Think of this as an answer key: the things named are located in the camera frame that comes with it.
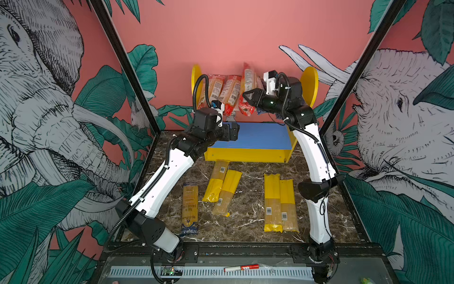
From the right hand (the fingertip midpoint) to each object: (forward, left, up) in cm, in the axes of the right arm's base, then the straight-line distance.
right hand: (244, 92), depth 68 cm
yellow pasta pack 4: (-29, -23, -46) cm, 59 cm away
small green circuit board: (-54, +30, -47) cm, 78 cm away
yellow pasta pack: (-19, +15, -45) cm, 51 cm away
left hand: (-8, +5, -9) cm, 13 cm away
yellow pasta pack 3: (-28, -15, -47) cm, 57 cm away
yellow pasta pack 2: (-16, +6, -45) cm, 48 cm away
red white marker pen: (-52, -5, -47) cm, 71 cm away
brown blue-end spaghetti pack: (-36, +24, -45) cm, 62 cm away
